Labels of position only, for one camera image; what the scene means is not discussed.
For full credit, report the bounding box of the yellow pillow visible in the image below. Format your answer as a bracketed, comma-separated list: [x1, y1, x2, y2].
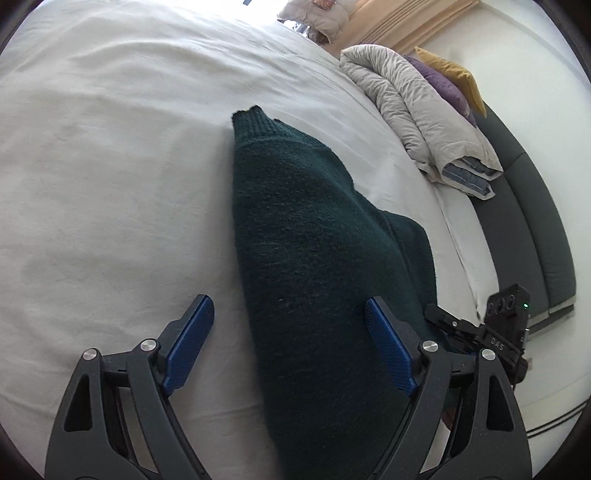
[414, 46, 487, 116]

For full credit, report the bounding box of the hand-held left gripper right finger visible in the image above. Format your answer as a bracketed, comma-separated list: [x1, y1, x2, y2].
[365, 296, 534, 480]

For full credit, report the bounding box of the folded beige duvet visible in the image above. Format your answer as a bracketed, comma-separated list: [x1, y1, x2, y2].
[340, 45, 504, 200]

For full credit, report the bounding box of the beige curtain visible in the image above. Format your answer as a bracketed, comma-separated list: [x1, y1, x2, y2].
[346, 0, 483, 56]

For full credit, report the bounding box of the bed with white sheet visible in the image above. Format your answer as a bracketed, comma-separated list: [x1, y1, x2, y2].
[0, 4, 499, 480]

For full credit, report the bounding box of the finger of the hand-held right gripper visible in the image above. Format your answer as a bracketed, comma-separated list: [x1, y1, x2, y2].
[424, 302, 485, 354]

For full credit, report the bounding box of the dark grey headboard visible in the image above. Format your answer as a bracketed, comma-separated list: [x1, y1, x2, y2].
[471, 99, 578, 320]

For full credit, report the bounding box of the white puffer jacket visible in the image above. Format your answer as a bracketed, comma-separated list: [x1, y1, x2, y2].
[277, 0, 356, 44]

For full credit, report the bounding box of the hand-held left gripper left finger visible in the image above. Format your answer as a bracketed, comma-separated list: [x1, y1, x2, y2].
[45, 294, 215, 480]

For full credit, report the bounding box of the dark green knit sweater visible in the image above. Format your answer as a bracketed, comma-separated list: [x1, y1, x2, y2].
[231, 105, 462, 480]

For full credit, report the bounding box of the purple pillow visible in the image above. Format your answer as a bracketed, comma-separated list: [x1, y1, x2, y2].
[404, 54, 476, 126]

